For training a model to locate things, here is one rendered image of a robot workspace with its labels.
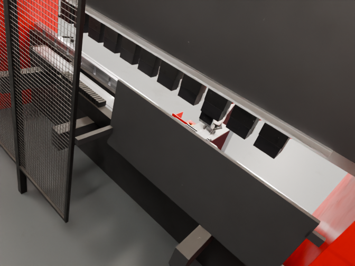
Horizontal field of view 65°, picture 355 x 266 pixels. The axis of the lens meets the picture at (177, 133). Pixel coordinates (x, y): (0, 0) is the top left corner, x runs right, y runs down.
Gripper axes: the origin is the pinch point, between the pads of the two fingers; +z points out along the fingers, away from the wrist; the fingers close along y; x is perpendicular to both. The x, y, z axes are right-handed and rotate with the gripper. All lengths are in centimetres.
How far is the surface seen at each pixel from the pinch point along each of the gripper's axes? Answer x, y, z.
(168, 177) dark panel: -45, 14, 38
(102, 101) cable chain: -37, -57, 29
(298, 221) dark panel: -62, 73, 17
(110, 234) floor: 27, -22, 111
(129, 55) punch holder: -21, -76, -10
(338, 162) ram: -30, 74, -19
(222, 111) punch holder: -23.1, 8.3, -11.3
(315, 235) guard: -62, 80, 18
